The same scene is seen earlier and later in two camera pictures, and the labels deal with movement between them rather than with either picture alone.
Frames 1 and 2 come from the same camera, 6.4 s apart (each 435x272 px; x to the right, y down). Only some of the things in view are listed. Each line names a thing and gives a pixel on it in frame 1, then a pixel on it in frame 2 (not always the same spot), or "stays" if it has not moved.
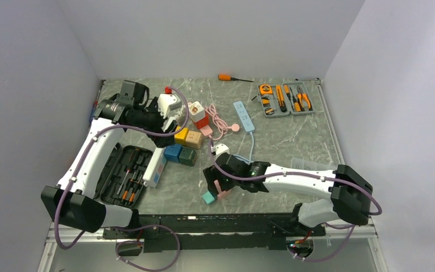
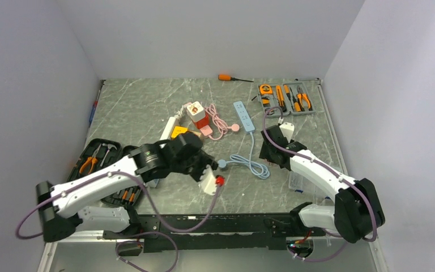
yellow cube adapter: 180,137 stays
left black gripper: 153,107 → 206,160
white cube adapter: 196,111 stays
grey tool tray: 281,100 stays
